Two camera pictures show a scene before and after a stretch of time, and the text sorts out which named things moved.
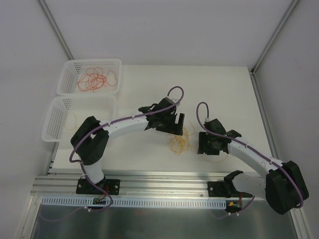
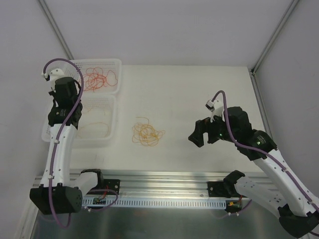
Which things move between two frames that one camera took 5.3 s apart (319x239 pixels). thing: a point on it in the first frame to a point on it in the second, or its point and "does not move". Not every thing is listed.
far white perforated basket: (90, 76) does not move
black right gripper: (206, 145) to (208, 130)
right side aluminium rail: (264, 116) does not move
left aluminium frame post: (56, 28) does not move
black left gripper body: (170, 126) to (55, 97)
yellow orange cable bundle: (182, 143) to (146, 134)
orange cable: (114, 76) does not move
